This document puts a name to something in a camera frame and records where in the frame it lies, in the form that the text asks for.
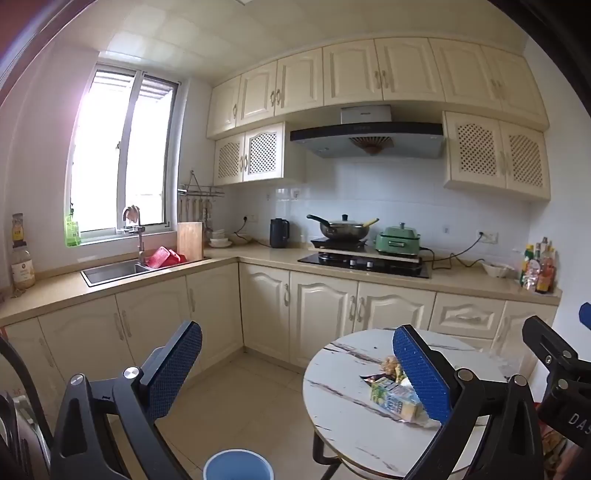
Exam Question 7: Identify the green juice carton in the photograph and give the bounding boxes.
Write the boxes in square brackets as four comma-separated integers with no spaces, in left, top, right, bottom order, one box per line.
[370,377,424,422]

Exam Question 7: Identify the blue plastic trash bin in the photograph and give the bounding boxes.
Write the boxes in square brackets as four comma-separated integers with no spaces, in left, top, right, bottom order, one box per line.
[202,449,274,480]

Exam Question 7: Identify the steel kitchen sink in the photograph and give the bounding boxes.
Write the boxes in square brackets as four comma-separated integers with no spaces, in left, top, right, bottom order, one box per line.
[81,260,151,287]

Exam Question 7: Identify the kitchen window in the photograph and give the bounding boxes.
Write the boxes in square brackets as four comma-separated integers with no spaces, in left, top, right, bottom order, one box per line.
[65,65,180,245]

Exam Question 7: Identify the condiment bottles cluster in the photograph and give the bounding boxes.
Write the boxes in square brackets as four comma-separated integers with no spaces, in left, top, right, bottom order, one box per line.
[519,237,557,295]

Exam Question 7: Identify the round white marble table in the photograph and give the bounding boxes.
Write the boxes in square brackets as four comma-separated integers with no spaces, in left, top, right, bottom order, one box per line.
[302,327,514,480]

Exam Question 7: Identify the white bowl on counter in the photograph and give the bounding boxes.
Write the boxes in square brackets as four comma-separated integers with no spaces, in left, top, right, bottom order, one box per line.
[482,261,514,278]

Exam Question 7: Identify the large sauce bottle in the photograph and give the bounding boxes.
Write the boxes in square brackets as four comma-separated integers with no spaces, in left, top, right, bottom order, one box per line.
[11,213,36,290]

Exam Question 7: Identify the red plastic basin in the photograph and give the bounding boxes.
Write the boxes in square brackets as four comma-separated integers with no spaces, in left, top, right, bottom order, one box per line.
[145,246,186,269]

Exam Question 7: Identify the green dish soap bottle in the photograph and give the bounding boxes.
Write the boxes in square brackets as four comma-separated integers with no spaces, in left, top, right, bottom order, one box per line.
[65,212,81,247]

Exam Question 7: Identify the green electric cooker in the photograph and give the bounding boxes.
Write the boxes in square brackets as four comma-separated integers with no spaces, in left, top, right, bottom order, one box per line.
[375,222,421,256]

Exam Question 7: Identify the black gas stove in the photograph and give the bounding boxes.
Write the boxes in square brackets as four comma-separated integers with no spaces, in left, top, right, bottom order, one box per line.
[297,251,431,279]

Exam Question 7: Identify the wooden cutting board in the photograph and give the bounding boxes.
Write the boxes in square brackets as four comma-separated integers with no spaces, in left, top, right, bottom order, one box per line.
[176,222,204,262]

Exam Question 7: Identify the cream lower cabinets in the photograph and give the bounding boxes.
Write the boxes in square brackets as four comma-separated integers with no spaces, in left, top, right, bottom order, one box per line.
[1,258,559,414]

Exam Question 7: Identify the cream cabinets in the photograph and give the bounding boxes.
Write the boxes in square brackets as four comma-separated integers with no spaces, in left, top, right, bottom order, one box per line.
[207,37,551,201]
[1,258,559,414]

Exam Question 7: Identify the chrome sink faucet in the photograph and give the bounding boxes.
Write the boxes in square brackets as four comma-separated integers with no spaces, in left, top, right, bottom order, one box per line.
[122,205,145,266]

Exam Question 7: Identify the stacked white bowls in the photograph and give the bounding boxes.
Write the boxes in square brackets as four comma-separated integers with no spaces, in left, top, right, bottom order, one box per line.
[208,229,232,248]

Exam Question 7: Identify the hanging utensil rack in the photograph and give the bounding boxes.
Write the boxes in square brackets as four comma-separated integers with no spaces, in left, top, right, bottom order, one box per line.
[177,169,224,233]

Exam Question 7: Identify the black wok with lid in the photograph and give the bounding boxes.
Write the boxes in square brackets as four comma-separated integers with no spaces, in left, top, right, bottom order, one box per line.
[307,214,379,241]

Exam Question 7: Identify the black electric kettle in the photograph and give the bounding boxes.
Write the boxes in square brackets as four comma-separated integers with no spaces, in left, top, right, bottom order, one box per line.
[270,218,290,249]

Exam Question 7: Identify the cream upper cabinets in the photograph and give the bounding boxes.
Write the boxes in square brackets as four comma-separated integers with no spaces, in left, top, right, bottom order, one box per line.
[207,37,551,201]

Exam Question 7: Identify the black range hood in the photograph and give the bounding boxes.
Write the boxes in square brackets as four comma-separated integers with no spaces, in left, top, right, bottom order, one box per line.
[290,105,445,159]

